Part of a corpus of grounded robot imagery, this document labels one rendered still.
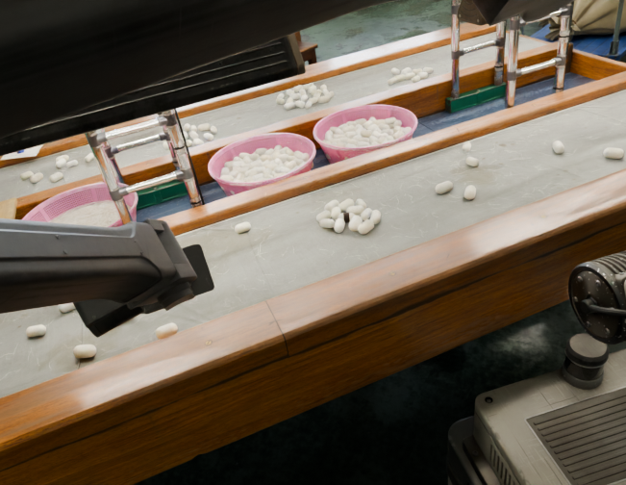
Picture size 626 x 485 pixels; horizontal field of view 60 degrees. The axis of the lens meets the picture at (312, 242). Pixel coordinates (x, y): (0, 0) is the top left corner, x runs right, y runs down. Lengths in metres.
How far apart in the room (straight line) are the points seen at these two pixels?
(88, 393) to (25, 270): 0.51
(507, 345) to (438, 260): 0.96
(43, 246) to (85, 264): 0.04
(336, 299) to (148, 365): 0.30
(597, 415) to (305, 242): 0.60
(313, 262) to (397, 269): 0.17
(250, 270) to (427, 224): 0.35
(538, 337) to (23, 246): 1.69
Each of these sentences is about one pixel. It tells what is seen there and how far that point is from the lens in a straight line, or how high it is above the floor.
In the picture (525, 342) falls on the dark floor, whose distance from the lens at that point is 1.87.
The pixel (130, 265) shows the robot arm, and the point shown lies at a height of 1.09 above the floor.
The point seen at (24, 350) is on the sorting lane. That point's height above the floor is 0.74.
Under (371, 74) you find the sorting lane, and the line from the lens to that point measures 1.87.
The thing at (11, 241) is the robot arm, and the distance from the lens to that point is 0.36.
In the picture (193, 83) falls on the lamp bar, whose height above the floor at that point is 1.07.
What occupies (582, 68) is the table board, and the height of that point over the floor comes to 0.70.
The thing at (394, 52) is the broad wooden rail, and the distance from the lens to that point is 1.99.
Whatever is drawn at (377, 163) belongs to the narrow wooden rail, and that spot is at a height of 0.76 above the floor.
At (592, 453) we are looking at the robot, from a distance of 1.06.
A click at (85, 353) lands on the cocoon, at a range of 0.94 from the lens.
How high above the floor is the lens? 1.33
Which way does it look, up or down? 35 degrees down
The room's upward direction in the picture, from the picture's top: 10 degrees counter-clockwise
